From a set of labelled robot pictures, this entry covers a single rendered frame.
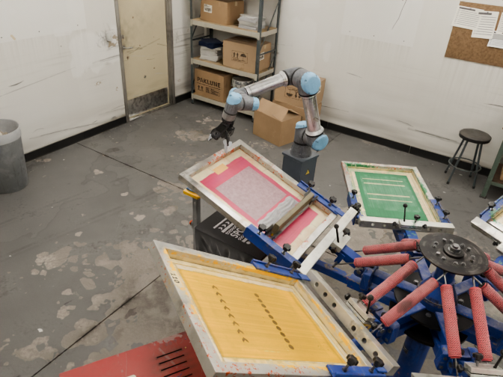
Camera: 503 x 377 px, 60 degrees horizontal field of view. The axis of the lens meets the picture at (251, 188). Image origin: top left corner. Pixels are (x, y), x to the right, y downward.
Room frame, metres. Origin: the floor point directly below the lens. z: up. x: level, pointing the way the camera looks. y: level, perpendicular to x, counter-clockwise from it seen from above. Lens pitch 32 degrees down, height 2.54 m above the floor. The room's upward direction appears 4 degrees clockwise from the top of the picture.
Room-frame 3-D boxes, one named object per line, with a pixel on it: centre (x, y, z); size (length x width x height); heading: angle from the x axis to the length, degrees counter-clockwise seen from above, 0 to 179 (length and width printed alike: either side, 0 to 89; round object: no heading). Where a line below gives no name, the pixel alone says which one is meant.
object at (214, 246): (1.97, 0.11, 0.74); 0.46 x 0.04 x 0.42; 59
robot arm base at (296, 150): (2.68, -0.32, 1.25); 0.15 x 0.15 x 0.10
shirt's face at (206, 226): (2.15, 0.01, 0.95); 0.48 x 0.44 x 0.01; 59
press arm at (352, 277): (1.89, -0.41, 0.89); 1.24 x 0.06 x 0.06; 59
